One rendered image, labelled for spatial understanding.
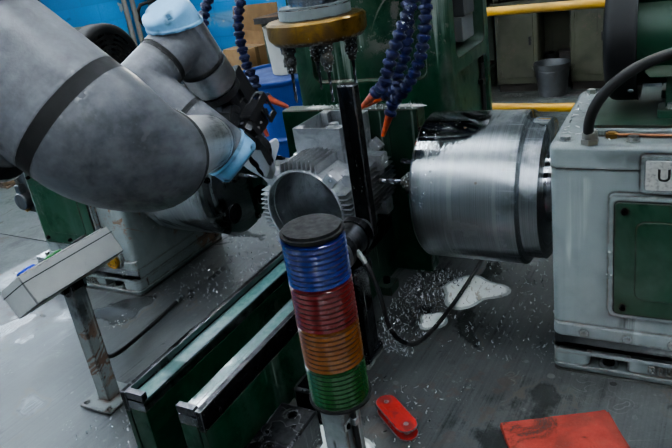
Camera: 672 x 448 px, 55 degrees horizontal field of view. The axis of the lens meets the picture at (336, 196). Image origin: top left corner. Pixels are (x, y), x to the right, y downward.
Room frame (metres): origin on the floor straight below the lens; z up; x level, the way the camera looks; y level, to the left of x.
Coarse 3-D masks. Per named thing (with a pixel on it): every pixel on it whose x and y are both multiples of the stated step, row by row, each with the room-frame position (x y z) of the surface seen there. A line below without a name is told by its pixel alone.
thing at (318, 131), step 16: (320, 112) 1.25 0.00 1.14; (336, 112) 1.24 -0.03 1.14; (304, 128) 1.15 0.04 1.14; (320, 128) 1.13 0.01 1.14; (336, 128) 1.11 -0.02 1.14; (368, 128) 1.20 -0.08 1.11; (304, 144) 1.15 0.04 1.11; (320, 144) 1.13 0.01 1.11; (336, 144) 1.11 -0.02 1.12; (368, 144) 1.19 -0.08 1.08
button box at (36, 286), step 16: (80, 240) 0.93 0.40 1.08; (96, 240) 0.94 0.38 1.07; (112, 240) 0.96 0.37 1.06; (64, 256) 0.89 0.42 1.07; (80, 256) 0.91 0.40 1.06; (96, 256) 0.92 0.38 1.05; (112, 256) 0.94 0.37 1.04; (32, 272) 0.85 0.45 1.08; (48, 272) 0.86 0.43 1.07; (64, 272) 0.87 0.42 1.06; (80, 272) 0.89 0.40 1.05; (16, 288) 0.83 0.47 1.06; (32, 288) 0.83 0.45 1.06; (48, 288) 0.84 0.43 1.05; (64, 288) 0.86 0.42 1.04; (16, 304) 0.84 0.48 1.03; (32, 304) 0.82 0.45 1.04
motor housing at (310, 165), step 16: (288, 160) 1.09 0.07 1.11; (304, 160) 1.07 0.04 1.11; (320, 160) 1.08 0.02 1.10; (336, 160) 1.11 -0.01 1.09; (288, 176) 1.14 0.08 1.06; (304, 176) 1.21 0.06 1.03; (320, 176) 1.05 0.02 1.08; (384, 176) 1.16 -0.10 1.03; (272, 192) 1.11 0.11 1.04; (288, 192) 1.16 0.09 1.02; (304, 192) 1.20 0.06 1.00; (320, 192) 1.24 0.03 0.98; (336, 192) 1.03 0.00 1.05; (384, 192) 1.14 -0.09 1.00; (272, 208) 1.11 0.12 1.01; (288, 208) 1.15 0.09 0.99; (304, 208) 1.18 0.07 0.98; (320, 208) 1.20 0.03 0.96; (336, 208) 1.22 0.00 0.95; (352, 208) 1.02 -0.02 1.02; (272, 224) 1.11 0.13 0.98
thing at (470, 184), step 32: (448, 128) 0.98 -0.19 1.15; (480, 128) 0.95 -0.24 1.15; (512, 128) 0.92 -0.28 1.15; (544, 128) 0.92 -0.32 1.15; (416, 160) 0.95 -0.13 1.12; (448, 160) 0.93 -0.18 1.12; (480, 160) 0.90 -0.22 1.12; (512, 160) 0.88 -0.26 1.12; (544, 160) 0.90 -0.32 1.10; (416, 192) 0.93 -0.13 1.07; (448, 192) 0.91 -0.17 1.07; (480, 192) 0.88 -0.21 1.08; (512, 192) 0.86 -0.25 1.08; (544, 192) 0.90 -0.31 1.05; (416, 224) 0.93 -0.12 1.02; (448, 224) 0.91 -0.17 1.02; (480, 224) 0.88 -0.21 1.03; (512, 224) 0.85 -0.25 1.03; (544, 224) 0.89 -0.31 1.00; (480, 256) 0.92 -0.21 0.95; (512, 256) 0.88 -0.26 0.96; (544, 256) 0.89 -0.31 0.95
